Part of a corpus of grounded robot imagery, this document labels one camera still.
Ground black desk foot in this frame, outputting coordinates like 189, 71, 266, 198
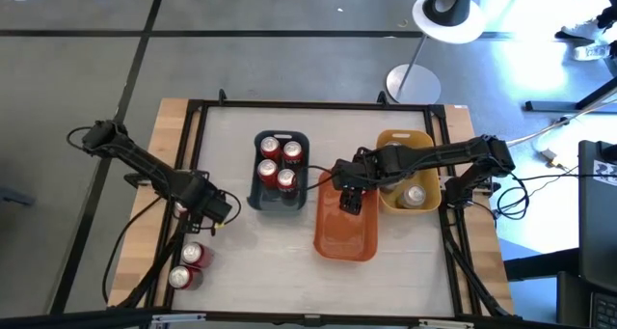
523, 75, 617, 113

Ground dark blue plastic tray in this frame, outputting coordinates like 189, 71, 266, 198
247, 129, 310, 212

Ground grey round floor base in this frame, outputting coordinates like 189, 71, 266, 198
385, 62, 443, 105

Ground long black cable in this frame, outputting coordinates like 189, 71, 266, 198
100, 196, 165, 305

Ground black clamp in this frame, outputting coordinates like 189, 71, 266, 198
122, 172, 155, 189

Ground black metal table frame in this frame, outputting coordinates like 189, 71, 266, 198
108, 88, 515, 320

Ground orange plastic tray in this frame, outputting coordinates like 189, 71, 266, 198
312, 168, 381, 262

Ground black keyboard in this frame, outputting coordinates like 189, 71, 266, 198
590, 292, 617, 329

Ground black cable loops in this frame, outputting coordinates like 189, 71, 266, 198
495, 172, 531, 222

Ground black crossbar with silver brackets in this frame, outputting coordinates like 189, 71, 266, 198
0, 307, 617, 329

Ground yellow plastic tray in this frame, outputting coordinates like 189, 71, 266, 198
375, 128, 443, 215

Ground black box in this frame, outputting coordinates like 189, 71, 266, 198
554, 270, 594, 326

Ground person's leg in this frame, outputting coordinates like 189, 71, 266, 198
596, 5, 617, 31

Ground thin black cable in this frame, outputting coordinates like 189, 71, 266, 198
518, 172, 617, 181

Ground person's white shoe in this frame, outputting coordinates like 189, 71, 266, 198
573, 42, 613, 63
553, 19, 604, 41

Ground white cable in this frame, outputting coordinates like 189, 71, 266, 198
503, 96, 617, 148

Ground white round base plate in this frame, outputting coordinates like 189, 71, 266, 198
411, 0, 487, 45

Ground black curved stand bracket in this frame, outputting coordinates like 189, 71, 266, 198
421, 0, 478, 28

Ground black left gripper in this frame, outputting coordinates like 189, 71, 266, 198
178, 170, 233, 234

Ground thin metal pole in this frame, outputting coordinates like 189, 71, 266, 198
398, 33, 429, 90

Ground black desk leg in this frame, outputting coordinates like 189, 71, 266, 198
503, 246, 579, 282

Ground white power adapter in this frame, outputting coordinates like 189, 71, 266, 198
539, 148, 565, 169

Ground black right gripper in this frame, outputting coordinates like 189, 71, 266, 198
331, 146, 388, 217

